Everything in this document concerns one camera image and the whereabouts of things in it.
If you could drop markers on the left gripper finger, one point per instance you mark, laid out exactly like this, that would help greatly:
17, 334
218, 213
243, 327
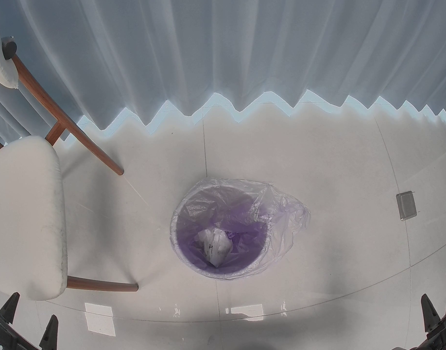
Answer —
50, 334
10, 308

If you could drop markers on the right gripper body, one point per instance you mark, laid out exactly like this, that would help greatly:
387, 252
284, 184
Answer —
445, 339

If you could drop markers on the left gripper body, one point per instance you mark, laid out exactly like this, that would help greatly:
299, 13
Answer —
8, 337

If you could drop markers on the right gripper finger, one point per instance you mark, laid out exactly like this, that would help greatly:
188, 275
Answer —
431, 315

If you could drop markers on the white wrapper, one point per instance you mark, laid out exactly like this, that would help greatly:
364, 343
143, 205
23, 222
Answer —
215, 246

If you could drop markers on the purple plastic bag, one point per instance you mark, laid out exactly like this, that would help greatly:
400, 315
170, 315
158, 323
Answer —
241, 217

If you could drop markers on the white chair with wooden legs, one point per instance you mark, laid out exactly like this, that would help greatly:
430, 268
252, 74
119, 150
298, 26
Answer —
26, 213

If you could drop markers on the blue-green curtain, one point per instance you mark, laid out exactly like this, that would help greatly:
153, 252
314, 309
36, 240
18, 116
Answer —
223, 31

